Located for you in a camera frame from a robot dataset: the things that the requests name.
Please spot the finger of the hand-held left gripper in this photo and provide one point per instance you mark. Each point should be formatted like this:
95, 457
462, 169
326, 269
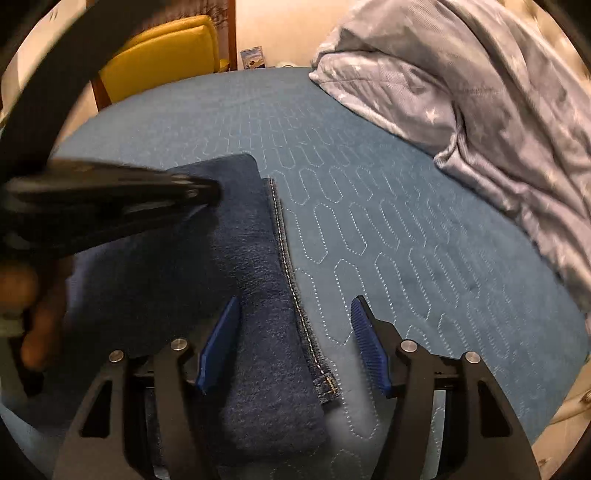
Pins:
201, 197
194, 181

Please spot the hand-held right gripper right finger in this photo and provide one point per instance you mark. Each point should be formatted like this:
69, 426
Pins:
367, 337

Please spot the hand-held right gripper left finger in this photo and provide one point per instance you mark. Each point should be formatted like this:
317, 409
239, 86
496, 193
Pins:
220, 337

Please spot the dark blue denim pants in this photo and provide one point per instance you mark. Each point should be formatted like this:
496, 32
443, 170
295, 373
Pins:
258, 332

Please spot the person's left hand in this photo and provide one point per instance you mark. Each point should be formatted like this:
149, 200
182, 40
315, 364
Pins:
41, 314

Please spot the blue quilted bed cover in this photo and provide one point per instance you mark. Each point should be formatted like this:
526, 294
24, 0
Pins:
392, 221

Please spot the black curved band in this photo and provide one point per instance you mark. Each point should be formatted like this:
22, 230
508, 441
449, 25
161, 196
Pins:
51, 83

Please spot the yellow chair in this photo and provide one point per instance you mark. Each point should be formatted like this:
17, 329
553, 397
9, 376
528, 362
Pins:
161, 55

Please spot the small picture card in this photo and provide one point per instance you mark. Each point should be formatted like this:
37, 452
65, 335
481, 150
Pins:
253, 57

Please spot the grey star-print duvet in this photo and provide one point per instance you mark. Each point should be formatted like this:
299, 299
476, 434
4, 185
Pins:
485, 83

